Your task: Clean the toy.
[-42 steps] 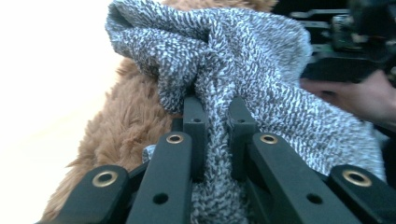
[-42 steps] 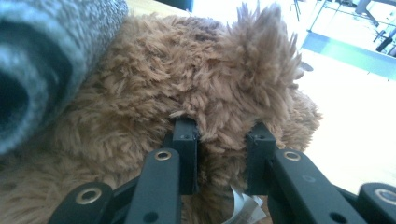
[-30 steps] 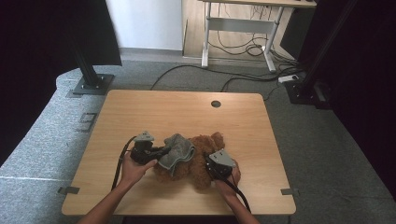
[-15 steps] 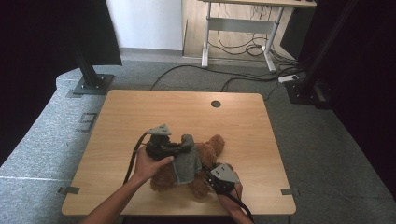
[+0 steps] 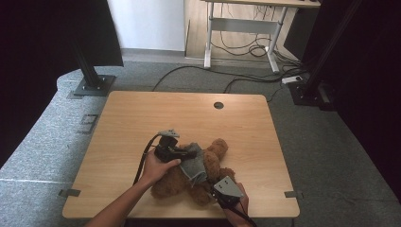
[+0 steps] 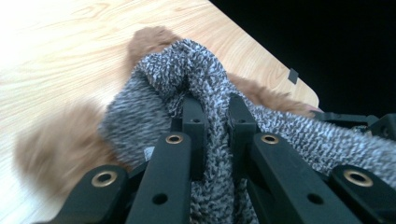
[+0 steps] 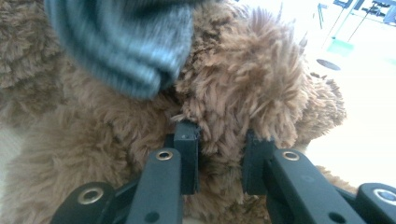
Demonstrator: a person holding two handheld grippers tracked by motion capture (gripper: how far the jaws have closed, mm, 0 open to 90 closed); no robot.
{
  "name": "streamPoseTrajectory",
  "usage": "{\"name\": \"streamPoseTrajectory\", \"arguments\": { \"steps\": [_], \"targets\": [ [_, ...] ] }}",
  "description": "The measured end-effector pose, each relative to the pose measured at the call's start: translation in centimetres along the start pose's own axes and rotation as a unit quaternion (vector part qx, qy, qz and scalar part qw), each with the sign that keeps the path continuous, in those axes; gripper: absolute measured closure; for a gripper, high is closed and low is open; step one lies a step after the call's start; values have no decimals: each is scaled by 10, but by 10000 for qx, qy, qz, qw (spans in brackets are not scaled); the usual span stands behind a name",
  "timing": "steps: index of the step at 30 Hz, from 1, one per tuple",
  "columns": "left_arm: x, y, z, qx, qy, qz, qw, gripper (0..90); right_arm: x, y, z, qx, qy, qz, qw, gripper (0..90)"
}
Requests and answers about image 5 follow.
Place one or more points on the grey tape tab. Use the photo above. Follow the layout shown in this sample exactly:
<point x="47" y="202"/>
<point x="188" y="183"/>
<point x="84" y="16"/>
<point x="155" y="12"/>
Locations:
<point x="293" y="194"/>
<point x="70" y="192"/>

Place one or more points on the brown teddy bear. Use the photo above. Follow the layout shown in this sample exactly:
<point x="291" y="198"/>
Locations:
<point x="214" y="160"/>

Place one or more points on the white desk frame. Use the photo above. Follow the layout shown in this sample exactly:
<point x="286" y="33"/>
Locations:
<point x="242" y="25"/>

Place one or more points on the dark curtain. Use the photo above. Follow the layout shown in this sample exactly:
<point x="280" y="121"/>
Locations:
<point x="38" y="63"/>
<point x="372" y="78"/>

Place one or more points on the person's left hand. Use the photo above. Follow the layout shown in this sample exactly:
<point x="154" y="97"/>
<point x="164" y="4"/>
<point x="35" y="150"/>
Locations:
<point x="156" y="171"/>

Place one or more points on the black stand with grey base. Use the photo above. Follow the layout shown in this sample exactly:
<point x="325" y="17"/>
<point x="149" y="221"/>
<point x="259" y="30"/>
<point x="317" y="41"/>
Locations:
<point x="91" y="75"/>

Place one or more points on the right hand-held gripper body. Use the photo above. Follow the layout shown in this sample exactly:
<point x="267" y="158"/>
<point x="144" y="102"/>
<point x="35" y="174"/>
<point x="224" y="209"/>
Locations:
<point x="227" y="189"/>

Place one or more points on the grey terry cloth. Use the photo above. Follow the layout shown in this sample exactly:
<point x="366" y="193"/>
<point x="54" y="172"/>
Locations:
<point x="195" y="167"/>

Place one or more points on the white power strip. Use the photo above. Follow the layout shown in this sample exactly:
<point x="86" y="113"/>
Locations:
<point x="291" y="79"/>

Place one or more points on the person's right hand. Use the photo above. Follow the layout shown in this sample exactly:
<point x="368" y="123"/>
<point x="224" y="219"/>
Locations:
<point x="241" y="209"/>

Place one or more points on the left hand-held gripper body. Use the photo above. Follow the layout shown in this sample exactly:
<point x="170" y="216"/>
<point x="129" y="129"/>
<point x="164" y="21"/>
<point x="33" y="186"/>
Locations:
<point x="168" y="148"/>

